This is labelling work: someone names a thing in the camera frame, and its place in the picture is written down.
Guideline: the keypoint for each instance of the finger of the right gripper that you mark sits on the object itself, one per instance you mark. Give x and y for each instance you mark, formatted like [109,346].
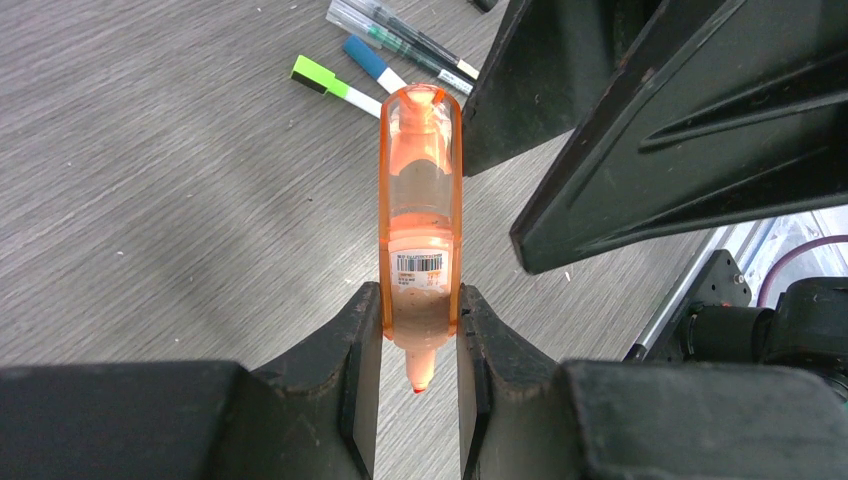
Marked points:
[722,112]
[550,62]

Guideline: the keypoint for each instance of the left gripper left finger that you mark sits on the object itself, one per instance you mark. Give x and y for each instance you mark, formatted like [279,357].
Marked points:
[328,386]

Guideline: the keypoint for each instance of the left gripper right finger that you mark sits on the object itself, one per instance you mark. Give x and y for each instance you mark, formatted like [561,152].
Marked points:
[502,382]

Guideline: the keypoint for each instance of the black pen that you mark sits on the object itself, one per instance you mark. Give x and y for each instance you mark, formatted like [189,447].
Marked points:
[381,14]

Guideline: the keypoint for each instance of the orange highlighter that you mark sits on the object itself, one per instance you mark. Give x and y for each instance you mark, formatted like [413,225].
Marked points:
[420,205]

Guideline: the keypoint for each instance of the white blue marker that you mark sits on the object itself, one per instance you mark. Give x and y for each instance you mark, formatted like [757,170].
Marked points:
[373,64]

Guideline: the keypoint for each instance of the green gel pen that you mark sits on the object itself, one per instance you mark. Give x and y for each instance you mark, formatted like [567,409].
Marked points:
[345,16]

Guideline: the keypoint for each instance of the white marker pen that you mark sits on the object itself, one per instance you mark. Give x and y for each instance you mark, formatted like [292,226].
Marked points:
[362,101]

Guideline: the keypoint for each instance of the lime green pen cap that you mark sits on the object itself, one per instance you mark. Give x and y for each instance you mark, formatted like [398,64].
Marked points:
[318,78]

